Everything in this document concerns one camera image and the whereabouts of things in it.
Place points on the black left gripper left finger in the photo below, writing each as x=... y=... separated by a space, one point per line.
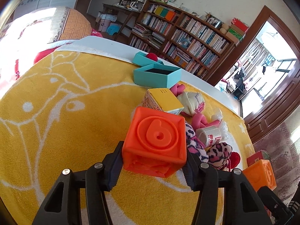
x=62 y=205

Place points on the small orange rubber cube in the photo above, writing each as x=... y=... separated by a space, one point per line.
x=261 y=174

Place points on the pink leopard plush toy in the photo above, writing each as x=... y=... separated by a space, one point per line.
x=218 y=155

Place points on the white red labelled cup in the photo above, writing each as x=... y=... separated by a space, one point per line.
x=209 y=136

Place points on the large orange rubber cube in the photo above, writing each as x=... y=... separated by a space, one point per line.
x=155 y=143

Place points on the cream pink sock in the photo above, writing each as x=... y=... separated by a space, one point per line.
x=193 y=103

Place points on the yellow white carton box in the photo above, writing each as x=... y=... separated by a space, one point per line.
x=162 y=99

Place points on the pink knotted foam tube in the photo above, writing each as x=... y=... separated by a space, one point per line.
x=177 y=89

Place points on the teal gift box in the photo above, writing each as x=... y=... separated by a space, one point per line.
x=157 y=76

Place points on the teal box lid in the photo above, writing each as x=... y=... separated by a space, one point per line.
x=141 y=60

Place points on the red pompom ball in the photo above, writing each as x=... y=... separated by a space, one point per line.
x=152 y=56

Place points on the white plastic bag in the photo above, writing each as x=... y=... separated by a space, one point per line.
x=222 y=125

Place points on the red tin storage box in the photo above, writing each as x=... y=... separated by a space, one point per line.
x=259 y=155

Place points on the brown wooden door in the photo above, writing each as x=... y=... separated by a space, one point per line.
x=276 y=108

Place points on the yellow duck pattern towel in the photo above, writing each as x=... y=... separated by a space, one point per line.
x=69 y=111

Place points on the wooden bookshelf with books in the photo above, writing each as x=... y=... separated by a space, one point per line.
x=181 y=38

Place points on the red floral bed quilt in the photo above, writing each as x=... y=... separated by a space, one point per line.
x=28 y=39

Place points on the stacked gift boxes on shelf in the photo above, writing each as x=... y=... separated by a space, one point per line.
x=236 y=31

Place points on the orange plaid pillow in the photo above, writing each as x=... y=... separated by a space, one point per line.
x=76 y=26

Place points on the blue plastic stool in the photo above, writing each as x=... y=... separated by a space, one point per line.
x=113 y=29

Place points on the dark wooden desk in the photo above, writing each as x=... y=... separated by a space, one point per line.
x=125 y=19

